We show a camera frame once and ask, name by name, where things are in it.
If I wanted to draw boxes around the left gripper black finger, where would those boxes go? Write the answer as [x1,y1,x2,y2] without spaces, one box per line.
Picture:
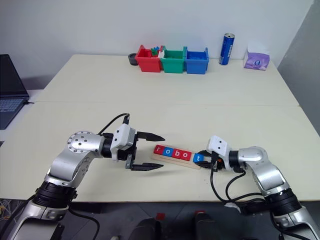
[136,131,166,142]
[130,162,165,172]

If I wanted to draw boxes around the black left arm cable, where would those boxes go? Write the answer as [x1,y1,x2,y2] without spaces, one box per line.
[96,113,132,136]

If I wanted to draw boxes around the purple tissue box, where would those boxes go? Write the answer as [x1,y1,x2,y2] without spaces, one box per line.
[243,42,272,72]

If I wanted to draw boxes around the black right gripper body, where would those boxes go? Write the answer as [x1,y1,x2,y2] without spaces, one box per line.
[208,150,226,172]

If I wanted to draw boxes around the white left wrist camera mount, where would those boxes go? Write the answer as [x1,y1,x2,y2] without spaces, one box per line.
[109,123,137,162]

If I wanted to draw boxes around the green plastic bin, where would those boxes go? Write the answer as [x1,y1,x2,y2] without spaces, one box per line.
[159,45,188,74]

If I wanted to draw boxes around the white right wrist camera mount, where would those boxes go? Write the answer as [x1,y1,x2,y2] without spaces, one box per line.
[206,135,233,161]

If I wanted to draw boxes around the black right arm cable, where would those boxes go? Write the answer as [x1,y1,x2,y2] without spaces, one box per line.
[209,152,266,204]

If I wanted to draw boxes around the dark laptop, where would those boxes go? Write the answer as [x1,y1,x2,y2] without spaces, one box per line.
[0,54,31,131]

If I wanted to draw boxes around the blue plastic bin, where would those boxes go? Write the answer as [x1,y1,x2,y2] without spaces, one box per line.
[184,46,210,75]

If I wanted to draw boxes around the blue letter t block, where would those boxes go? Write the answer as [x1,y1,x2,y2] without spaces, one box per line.
[192,152,205,164]

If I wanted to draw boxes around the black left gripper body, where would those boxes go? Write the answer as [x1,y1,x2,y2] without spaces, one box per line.
[116,133,140,171]

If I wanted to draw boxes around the tangled coloured wires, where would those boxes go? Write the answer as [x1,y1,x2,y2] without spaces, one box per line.
[0,198,19,222]

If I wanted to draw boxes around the black round holder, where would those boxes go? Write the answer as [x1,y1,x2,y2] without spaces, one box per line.
[128,52,139,67]

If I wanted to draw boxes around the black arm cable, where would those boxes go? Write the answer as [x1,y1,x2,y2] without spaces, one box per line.
[96,113,132,136]
[209,152,266,204]

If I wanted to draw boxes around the red plastic bin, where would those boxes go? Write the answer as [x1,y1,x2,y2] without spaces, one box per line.
[134,44,162,73]

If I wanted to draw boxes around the dark rounded shape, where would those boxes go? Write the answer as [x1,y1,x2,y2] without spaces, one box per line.
[134,217,162,240]

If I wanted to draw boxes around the blue drink can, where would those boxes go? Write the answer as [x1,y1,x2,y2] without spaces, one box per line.
[218,32,236,66]

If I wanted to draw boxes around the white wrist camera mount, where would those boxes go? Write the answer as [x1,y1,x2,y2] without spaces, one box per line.
[109,123,137,162]
[206,135,233,161]

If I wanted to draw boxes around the light wooden letter tray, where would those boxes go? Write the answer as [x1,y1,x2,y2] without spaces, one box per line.
[150,144,202,171]

